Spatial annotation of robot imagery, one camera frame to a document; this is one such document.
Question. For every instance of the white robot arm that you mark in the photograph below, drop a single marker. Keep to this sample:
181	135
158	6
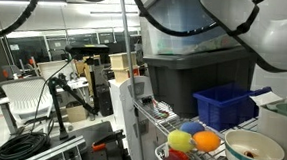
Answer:
279	35

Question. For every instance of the blue plastic container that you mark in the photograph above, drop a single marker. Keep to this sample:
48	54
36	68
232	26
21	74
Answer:
228	112

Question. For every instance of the white container with green lid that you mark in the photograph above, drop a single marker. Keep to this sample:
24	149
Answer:
277	131

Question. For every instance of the stacked beige boxes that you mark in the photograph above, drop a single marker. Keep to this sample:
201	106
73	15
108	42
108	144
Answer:
122	63

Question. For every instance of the metal rack pole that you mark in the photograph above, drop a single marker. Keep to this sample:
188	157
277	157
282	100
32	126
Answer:
129	55

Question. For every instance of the black storage tote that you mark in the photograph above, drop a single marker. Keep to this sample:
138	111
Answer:
183	85

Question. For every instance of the black computer tower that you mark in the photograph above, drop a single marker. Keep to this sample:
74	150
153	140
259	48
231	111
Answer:
103	101

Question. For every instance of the blue mesh ball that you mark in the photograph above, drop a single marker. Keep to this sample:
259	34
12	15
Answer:
192	127

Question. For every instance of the yellow mesh ball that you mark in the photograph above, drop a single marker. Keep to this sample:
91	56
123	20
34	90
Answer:
180	140

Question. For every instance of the plain cardboard box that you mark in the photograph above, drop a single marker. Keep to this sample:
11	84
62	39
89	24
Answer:
76	114

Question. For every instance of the orange and black clamp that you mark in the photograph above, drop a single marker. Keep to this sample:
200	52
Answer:
98	146

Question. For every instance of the orange mesh ball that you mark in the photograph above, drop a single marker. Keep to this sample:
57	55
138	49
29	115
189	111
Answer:
206	141

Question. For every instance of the white foam box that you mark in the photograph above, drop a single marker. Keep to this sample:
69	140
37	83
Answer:
54	69

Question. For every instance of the white mesh office chair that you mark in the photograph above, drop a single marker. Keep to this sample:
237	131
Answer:
25	96

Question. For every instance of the black stereo camera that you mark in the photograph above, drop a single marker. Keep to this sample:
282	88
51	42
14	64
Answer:
85	49

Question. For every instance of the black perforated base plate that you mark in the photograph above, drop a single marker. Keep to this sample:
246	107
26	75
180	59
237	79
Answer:
86	133

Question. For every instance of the black articulated camera stand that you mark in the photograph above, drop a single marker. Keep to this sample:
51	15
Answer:
57	111

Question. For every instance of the aluminium extrusion rail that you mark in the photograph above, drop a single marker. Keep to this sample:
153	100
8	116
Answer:
55	149

